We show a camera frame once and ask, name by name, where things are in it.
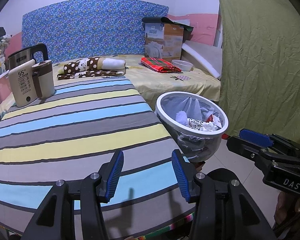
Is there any person's right hand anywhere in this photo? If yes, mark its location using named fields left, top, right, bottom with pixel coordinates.
left=274, top=192, right=300, bottom=230

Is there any brown polka-dot folded blanket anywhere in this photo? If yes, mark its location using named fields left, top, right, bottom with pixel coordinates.
left=57, top=69, right=127, bottom=80

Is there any white trash bin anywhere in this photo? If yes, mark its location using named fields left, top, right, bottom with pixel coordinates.
left=154, top=92, right=229, bottom=163

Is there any patterned paper cup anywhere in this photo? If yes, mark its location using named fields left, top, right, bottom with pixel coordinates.
left=186, top=117, right=203, bottom=130

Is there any white brown thermos kettle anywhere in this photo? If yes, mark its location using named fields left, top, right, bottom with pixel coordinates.
left=31, top=60, right=55, bottom=99

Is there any white plastic bowl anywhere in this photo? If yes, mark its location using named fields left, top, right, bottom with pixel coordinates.
left=172, top=59, right=193, bottom=72

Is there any steel and beige electric kettle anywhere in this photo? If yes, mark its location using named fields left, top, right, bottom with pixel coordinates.
left=7, top=43, right=49, bottom=107

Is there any quilt packaging box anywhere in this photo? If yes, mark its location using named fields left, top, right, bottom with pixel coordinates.
left=142, top=17, right=194, bottom=61

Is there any green curtain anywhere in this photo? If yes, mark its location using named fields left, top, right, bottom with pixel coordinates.
left=212, top=0, right=300, bottom=145

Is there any striped tablecloth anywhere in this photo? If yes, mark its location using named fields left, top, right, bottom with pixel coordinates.
left=0, top=76, right=198, bottom=220

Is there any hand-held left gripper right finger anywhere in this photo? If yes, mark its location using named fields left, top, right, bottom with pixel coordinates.
left=171, top=149, right=278, bottom=240

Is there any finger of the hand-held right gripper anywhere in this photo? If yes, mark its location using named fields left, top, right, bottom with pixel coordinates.
left=226, top=135, right=274, bottom=171
left=240, top=129, right=300, bottom=155

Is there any white foam board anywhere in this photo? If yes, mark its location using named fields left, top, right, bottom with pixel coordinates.
left=182, top=41, right=223, bottom=78

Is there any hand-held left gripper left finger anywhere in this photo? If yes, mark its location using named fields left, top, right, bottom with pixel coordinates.
left=20, top=150, right=125, bottom=240

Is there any translucent bin liner bag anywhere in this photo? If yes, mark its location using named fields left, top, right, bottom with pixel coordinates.
left=160, top=95, right=224, bottom=162

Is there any yellow pineapple bedsheet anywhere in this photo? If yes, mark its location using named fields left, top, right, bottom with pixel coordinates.
left=0, top=54, right=222, bottom=128

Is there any blue floral headboard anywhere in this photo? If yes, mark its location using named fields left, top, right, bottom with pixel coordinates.
left=22, top=0, right=169, bottom=64

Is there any red plaid cloth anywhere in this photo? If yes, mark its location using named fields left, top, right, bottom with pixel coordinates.
left=141, top=57, right=180, bottom=74

